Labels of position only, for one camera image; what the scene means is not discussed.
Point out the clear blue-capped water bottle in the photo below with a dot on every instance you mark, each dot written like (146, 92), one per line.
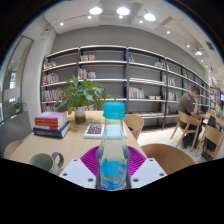
(112, 156)

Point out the wooden frame chair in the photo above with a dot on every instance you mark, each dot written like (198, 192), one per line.
(186, 125)
(211, 140)

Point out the round ceiling lights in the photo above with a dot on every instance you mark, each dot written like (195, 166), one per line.
(123, 11)

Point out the person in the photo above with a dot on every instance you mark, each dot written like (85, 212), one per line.
(187, 106)

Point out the purple-covered book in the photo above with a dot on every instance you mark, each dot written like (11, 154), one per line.
(50, 115)

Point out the green ceramic mug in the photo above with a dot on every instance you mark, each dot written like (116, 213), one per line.
(43, 162)

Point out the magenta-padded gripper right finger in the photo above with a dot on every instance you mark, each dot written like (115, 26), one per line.
(148, 170)

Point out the grey shelf unit with books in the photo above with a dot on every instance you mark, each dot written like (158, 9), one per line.
(110, 70)

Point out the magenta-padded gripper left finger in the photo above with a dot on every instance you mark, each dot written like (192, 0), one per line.
(77, 171)

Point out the dark blue thick book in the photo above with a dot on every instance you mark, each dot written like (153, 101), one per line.
(51, 132)

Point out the green potted plant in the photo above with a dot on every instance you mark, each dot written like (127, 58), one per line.
(81, 95)

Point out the red hardcover book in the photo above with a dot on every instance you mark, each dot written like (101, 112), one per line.
(49, 126)
(49, 121)

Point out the small leafy background plant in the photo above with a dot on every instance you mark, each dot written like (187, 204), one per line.
(18, 106)

